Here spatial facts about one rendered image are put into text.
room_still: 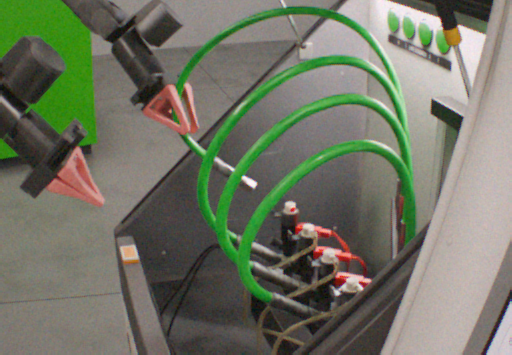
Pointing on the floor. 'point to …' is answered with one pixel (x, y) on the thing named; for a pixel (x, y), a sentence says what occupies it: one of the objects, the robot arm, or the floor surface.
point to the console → (466, 209)
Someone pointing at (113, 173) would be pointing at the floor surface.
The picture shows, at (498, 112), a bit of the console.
